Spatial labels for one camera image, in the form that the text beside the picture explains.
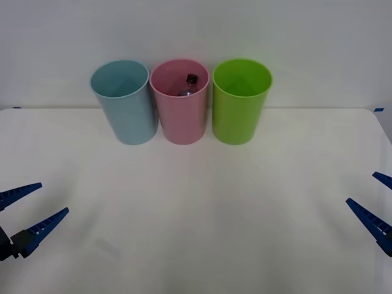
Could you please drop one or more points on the dark liquid plastic bottle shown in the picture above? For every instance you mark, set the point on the dark liquid plastic bottle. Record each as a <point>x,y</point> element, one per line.
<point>189,87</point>

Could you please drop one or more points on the pink plastic bin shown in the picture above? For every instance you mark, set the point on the pink plastic bin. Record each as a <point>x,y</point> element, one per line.
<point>183,119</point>

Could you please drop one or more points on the pale blue plastic bin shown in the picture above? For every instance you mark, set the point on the pale blue plastic bin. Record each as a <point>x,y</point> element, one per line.
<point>131,119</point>

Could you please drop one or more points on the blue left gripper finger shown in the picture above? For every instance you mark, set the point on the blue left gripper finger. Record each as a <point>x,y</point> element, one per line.
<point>39,231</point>
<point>18,194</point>

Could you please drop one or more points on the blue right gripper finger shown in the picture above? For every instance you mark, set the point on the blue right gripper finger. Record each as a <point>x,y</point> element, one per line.
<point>384,180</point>
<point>372,222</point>

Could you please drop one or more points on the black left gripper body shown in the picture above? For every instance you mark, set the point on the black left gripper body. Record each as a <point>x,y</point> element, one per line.
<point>4,240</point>

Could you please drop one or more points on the green plastic bin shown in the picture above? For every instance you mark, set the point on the green plastic bin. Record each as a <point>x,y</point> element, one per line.
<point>235,119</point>

